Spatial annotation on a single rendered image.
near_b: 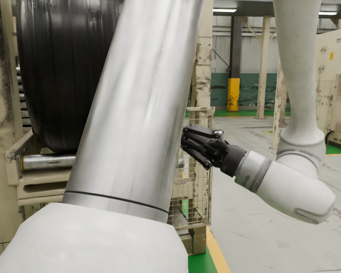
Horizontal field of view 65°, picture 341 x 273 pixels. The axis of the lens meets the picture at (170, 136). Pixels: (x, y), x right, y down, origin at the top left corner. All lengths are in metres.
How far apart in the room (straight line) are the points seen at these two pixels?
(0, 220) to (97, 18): 0.70
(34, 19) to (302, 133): 0.68
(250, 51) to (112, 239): 10.92
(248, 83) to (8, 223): 10.34
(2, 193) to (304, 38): 0.91
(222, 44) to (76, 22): 10.10
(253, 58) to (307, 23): 10.58
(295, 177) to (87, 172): 0.49
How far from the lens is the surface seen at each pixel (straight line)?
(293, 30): 0.51
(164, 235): 0.23
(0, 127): 0.95
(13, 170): 0.86
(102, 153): 0.24
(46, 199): 0.89
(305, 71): 0.57
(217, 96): 10.56
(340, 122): 5.34
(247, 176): 0.64
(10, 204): 1.02
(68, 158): 0.87
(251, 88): 10.98
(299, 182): 0.64
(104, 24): 0.72
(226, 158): 0.65
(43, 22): 0.72
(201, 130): 0.67
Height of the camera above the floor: 1.14
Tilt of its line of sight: 12 degrees down
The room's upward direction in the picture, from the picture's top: straight up
